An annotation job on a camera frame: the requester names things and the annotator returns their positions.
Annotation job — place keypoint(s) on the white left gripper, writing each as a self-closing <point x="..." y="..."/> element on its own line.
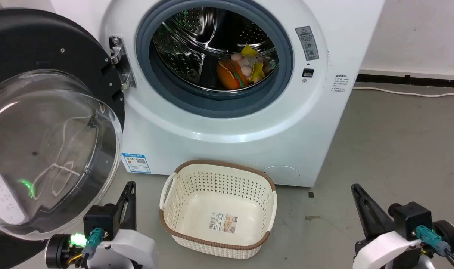
<point x="131" y="248"/>

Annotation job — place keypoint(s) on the black wrist joint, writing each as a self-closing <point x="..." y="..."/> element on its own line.
<point x="59" y="251"/>
<point x="448" y="235"/>

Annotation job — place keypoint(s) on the blue energy label sticker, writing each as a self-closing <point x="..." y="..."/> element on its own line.
<point x="136" y="163"/>

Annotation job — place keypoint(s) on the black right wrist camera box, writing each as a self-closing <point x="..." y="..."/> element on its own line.
<point x="411" y="220"/>

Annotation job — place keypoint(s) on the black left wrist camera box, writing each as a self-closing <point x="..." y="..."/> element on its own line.
<point x="100" y="221"/>

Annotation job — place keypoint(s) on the black round glass washer door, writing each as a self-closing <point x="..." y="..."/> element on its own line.
<point x="44" y="123"/>

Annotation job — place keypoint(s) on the grey warning sticker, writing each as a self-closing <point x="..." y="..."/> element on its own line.
<point x="307" y="43"/>

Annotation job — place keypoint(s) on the white front-load washing machine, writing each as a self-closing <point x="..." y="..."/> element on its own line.
<point x="227" y="130"/>

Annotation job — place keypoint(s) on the chrome door hinge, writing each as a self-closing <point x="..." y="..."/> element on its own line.
<point x="121" y="61"/>

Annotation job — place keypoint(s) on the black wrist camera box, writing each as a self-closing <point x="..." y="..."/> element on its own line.
<point x="411" y="220"/>
<point x="100" y="221"/>

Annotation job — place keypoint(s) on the cream plastic basket brown rim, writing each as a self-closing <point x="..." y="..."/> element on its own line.
<point x="217" y="216"/>

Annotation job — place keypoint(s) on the black wall baseboard strip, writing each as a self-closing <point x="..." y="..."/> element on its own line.
<point x="410" y="80"/>

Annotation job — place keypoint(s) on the product label sticker in basket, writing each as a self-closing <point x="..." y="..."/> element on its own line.
<point x="223" y="223"/>

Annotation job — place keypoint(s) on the yellow and white doll toy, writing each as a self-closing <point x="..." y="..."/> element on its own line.
<point x="254" y="63"/>

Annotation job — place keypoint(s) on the orange hamburger plush toy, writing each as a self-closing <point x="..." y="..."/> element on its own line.
<point x="230" y="76"/>

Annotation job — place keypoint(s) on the black door latch socket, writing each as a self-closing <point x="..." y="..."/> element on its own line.
<point x="308" y="73"/>

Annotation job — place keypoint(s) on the black left wrist joint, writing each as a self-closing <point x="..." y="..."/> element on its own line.
<point x="59" y="251"/>

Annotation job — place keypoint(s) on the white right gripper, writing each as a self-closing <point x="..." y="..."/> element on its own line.
<point x="385" y="252"/>

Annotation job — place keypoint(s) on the black right wrist joint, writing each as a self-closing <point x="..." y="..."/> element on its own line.
<point x="448" y="235"/>

